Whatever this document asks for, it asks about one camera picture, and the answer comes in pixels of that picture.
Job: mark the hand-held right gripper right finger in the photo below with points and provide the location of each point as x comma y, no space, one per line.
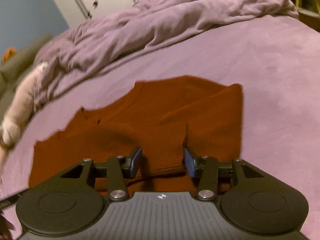
189,162

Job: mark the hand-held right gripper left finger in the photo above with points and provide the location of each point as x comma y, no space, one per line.
135,162

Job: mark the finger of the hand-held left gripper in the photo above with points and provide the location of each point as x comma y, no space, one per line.
12,199

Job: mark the rust brown knit sweater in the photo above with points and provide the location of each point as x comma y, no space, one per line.
155,110

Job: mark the white plush toy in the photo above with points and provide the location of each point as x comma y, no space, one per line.
22,97

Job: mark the purple bed sheet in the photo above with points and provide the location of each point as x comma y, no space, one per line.
275,92

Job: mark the green upholstered headboard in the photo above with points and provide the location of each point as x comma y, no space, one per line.
20,62

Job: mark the small orange object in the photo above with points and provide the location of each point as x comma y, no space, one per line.
8,54

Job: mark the crumpled purple duvet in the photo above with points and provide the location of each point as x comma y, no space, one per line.
175,17

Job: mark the yellow-legged side table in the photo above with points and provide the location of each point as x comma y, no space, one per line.
308,2

